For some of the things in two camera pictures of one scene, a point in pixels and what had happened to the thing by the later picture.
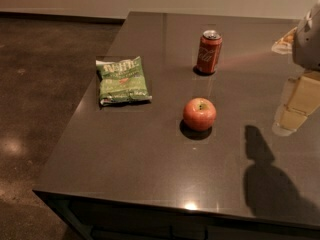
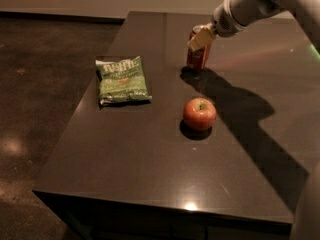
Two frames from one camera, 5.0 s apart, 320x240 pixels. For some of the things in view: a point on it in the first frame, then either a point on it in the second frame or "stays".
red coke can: x=209 y=51 → x=198 y=59
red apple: x=199 y=114 stays
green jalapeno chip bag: x=122 y=81 stays
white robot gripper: x=308 y=42 → x=225 y=24
